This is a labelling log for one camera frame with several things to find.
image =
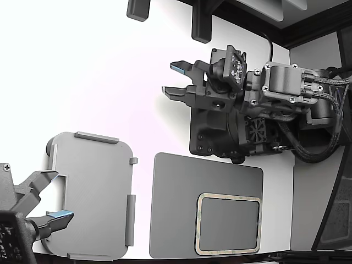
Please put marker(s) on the black fixed gripper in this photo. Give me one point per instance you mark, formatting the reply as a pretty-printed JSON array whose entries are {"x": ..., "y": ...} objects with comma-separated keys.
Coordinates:
[{"x": 6, "y": 189}]

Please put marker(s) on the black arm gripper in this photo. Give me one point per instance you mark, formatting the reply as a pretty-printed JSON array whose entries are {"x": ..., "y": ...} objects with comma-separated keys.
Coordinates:
[{"x": 217, "y": 101}]

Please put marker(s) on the rectangular adhesive frame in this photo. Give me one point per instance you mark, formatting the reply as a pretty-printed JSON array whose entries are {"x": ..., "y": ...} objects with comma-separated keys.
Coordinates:
[{"x": 228, "y": 196}]

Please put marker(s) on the black six-joint robot arm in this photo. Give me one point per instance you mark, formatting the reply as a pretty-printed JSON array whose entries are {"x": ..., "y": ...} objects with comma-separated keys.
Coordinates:
[{"x": 209, "y": 129}]

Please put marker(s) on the light grey holder plate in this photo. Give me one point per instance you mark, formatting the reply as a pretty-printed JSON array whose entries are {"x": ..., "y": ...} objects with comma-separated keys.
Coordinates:
[{"x": 96, "y": 192}]

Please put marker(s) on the large grey angled panel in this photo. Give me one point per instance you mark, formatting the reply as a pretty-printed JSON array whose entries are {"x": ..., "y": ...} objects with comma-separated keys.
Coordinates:
[{"x": 261, "y": 8}]

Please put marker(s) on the dark grey flat mat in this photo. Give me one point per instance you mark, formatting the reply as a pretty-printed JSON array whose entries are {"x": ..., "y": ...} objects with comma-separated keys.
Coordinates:
[{"x": 178, "y": 192}]

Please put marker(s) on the small grey angled panel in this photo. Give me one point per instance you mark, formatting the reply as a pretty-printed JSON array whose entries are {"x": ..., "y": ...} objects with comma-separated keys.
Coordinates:
[{"x": 298, "y": 3}]

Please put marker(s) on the fixed gripper camera board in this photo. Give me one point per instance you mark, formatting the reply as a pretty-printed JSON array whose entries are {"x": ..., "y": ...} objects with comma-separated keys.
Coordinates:
[{"x": 11, "y": 236}]

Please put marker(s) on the arm gripper camera board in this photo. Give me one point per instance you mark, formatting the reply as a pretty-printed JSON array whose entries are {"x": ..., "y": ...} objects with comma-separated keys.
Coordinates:
[{"x": 235, "y": 68}]

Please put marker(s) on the long black bracket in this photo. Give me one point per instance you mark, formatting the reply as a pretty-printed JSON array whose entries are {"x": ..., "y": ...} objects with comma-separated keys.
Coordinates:
[{"x": 201, "y": 22}]

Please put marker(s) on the short black bracket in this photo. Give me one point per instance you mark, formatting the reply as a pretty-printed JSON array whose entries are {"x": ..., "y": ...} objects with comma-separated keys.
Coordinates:
[{"x": 137, "y": 9}]

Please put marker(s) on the black enclosure frame rail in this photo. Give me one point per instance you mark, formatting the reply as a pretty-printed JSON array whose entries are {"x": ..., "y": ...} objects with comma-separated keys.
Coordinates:
[{"x": 275, "y": 33}]

